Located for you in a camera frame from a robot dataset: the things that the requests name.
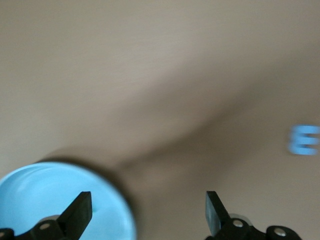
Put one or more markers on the brown table cover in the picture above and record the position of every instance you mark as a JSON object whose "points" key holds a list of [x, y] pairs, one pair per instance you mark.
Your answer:
{"points": [[150, 75]]}

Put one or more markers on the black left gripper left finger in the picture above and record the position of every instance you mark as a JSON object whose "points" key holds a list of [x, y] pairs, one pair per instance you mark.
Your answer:
{"points": [[75, 220]]}

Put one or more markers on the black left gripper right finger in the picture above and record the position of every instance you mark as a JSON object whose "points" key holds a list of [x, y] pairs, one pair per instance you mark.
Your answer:
{"points": [[220, 225]]}

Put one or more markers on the blue plate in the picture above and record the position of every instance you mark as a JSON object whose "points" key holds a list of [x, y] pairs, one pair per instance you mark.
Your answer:
{"points": [[37, 190]]}

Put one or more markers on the blue foam letter m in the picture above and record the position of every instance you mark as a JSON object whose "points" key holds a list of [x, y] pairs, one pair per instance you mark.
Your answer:
{"points": [[296, 143]]}

